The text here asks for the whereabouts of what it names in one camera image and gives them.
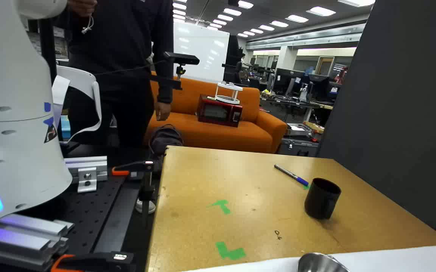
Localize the orange handled clamp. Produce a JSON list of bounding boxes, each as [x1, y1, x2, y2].
[[111, 160, 156, 177]]

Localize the dark backdrop panel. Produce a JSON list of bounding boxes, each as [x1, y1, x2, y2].
[[320, 0, 436, 230]]

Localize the green tape mark front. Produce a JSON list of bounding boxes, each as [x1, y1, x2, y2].
[[215, 242, 247, 260]]

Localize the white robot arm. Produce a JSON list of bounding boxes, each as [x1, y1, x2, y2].
[[0, 0, 71, 218]]

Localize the blue capped marker pen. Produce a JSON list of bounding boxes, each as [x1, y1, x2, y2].
[[274, 165, 309, 187]]

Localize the person in black clothes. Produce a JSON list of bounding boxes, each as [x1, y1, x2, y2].
[[53, 0, 174, 147]]

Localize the black mug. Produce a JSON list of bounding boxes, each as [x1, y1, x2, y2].
[[305, 178, 341, 221]]

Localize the small steel pot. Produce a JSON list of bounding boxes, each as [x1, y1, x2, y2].
[[299, 252, 348, 272]]

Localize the orange sofa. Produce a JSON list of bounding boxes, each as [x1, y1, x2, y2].
[[144, 79, 288, 153]]

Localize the red microwave oven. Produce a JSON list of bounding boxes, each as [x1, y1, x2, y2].
[[197, 95, 243, 127]]

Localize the black optical breadboard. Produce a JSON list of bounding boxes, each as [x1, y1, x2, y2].
[[26, 177, 141, 254]]

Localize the aluminium extrusion rails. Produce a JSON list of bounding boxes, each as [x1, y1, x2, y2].
[[0, 215, 74, 272]]

